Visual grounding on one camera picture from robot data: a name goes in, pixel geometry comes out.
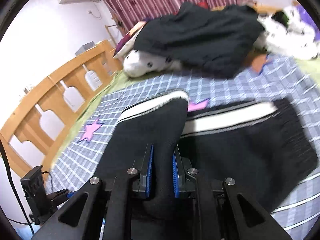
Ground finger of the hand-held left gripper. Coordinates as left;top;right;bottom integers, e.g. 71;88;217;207
47;189;74;207

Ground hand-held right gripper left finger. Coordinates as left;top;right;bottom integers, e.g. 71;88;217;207
31;144;154;240

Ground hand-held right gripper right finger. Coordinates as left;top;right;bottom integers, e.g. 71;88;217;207
172;145;293;240

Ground black pants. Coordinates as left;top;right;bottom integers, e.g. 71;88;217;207
90;89;318;220

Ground green bed sheet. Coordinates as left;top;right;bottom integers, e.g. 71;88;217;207
66;57;320;143

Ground grey checked star blanket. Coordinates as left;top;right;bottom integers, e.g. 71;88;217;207
50;54;320;230

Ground white flower print quilt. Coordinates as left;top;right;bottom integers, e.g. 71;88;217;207
122;5;320;78

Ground purple patterned pillow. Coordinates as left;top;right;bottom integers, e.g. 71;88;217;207
112;21;148;59

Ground grey box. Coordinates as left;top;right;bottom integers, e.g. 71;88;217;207
75;42;97;55

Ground black clothing heap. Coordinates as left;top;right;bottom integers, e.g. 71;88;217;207
132;2;265;79

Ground wooden coat rack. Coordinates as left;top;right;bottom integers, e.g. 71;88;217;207
105;21;127;44

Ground purple plush toy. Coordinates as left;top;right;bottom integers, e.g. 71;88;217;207
294;1;320;30

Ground black cable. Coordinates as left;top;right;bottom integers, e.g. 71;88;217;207
0;140;34;233

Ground wooden bed frame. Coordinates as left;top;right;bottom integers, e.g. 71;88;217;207
0;4;283;178

